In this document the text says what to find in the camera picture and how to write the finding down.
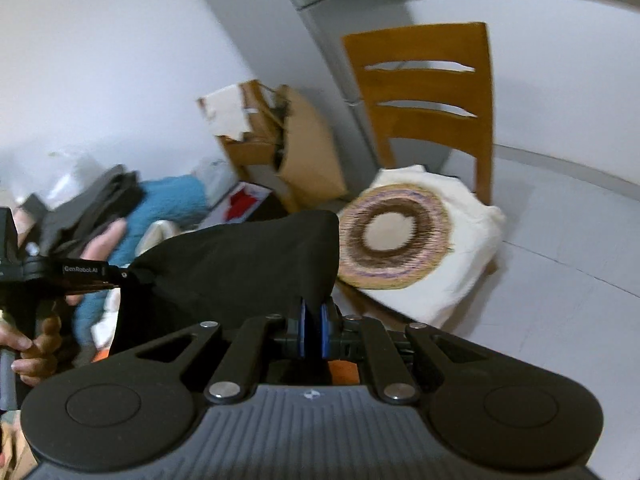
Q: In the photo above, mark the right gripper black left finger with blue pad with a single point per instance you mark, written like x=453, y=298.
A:
x=293, y=337

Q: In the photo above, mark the grey refrigerator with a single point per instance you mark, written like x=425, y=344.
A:
x=305, y=49

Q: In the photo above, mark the white cream garment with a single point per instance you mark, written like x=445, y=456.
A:
x=104, y=331

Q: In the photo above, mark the person's left hand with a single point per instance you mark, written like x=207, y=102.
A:
x=36, y=359

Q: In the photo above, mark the round woven mat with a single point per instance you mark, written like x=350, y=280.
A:
x=392, y=236

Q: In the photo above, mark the dark grey folded garment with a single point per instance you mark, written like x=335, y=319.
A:
x=64, y=231

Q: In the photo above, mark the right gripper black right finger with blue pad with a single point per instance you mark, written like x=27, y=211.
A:
x=339, y=333

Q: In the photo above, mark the teal knitted sweater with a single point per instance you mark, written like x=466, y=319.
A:
x=181, y=200

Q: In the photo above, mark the orange patterned table cloth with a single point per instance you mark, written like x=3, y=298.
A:
x=275, y=364

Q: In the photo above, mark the white chair cushion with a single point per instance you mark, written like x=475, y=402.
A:
x=477, y=232

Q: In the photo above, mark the torn cardboard box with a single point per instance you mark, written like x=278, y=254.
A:
x=258, y=126

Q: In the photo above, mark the black garment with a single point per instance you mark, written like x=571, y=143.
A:
x=228, y=274

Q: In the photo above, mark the pink folded garment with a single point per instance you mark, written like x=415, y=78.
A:
x=101, y=246

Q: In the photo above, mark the wooden chair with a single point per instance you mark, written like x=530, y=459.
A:
x=429, y=83

